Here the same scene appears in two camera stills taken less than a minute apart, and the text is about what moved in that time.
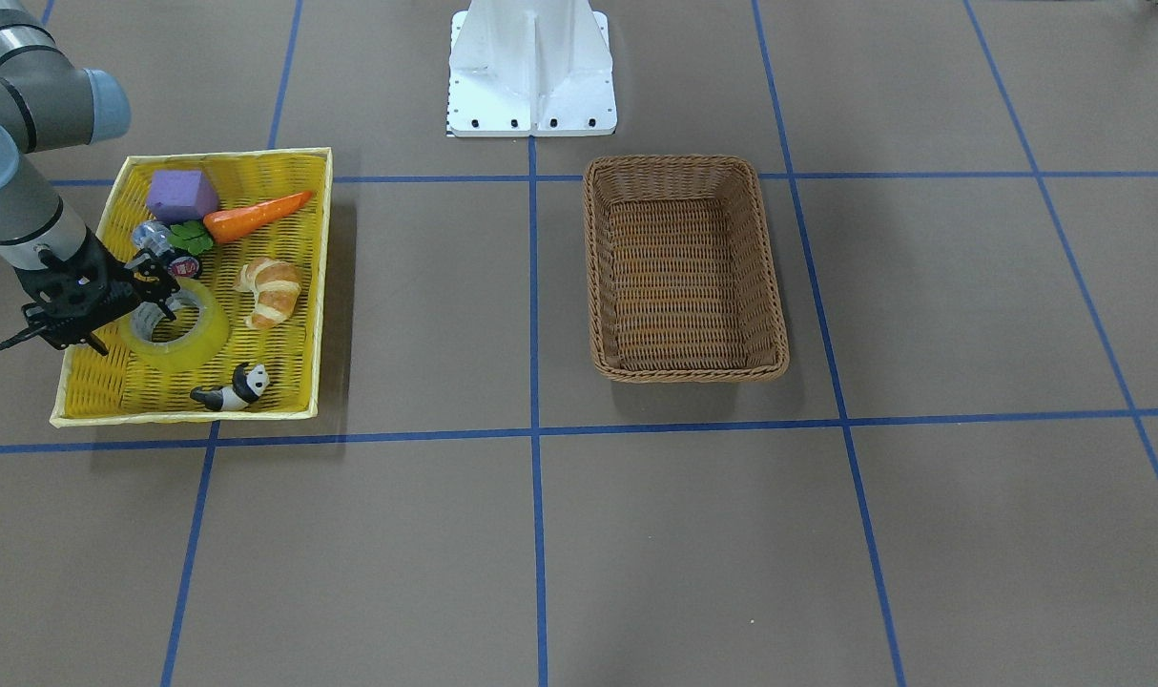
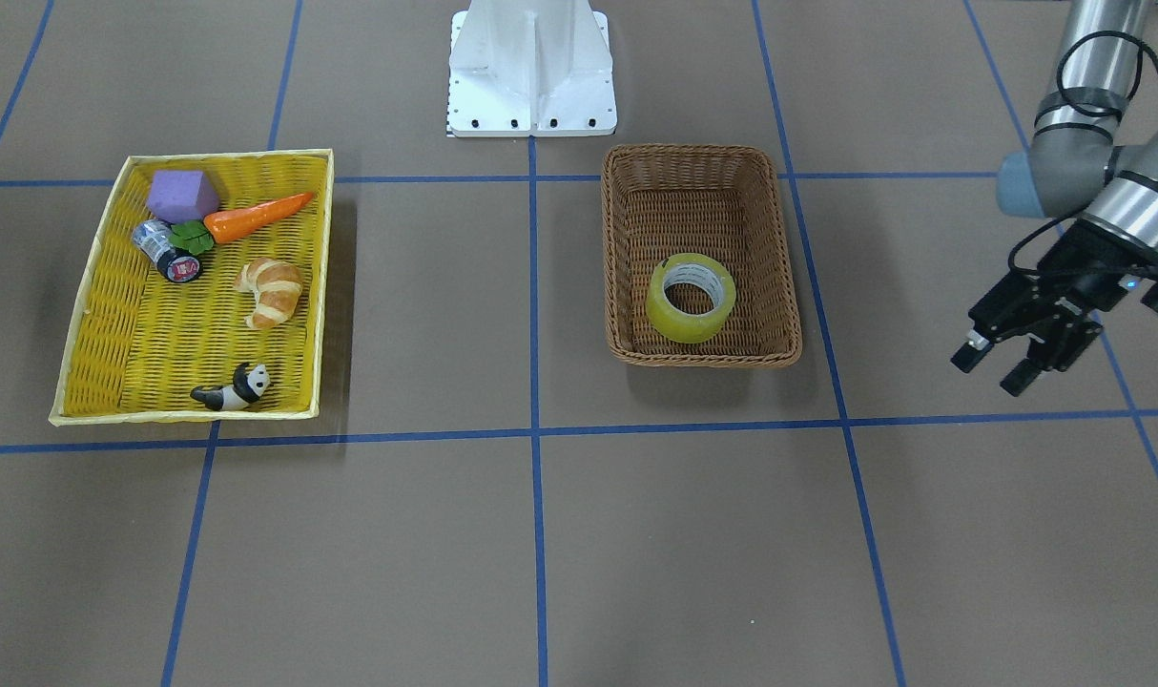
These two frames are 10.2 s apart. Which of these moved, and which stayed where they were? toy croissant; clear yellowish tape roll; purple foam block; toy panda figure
Moved: clear yellowish tape roll
Stayed: toy croissant; purple foam block; toy panda figure
